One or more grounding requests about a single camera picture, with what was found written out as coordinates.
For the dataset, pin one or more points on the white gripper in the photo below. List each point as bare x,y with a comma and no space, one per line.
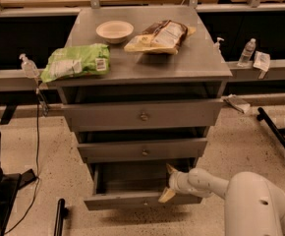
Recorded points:
174,182

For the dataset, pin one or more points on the grey bottom drawer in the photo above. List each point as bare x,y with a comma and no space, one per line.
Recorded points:
136,184

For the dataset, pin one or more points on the grey drawer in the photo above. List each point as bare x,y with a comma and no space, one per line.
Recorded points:
142,115
136,184
142,150

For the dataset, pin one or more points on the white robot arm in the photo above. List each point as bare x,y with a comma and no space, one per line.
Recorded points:
253,206

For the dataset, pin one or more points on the grey middle drawer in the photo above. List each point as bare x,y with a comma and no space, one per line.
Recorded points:
142,150

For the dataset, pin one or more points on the grey top drawer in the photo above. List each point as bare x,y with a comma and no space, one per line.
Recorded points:
142,115

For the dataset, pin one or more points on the grey drawer cabinet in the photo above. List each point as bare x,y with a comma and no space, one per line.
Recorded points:
196,72

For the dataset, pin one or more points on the black bar bottom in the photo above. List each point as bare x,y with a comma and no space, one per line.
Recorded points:
61,214

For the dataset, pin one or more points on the folded grey cloth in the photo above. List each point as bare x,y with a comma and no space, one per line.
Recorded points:
237,102

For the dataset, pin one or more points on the black stand right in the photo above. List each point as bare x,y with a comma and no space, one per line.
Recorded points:
278,135

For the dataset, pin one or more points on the right sanitizer pump bottle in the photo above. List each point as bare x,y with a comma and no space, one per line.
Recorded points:
217,44

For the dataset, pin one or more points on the sanitizer pump bottle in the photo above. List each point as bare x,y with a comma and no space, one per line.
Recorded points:
217,44
29,67

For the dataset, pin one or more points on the brown yellow snack bag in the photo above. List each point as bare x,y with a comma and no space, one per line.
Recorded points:
161,37

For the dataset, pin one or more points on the green chip bag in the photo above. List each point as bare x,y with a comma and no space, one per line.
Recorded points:
77,61

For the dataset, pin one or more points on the white paper packet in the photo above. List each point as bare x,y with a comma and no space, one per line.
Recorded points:
262,63

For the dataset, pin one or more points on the clear water bottle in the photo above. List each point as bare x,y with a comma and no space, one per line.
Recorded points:
247,52

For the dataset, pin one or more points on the white paper bowl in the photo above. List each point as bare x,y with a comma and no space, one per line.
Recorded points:
115,31

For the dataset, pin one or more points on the left sanitizer pump bottle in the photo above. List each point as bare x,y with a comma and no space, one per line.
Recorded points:
29,67

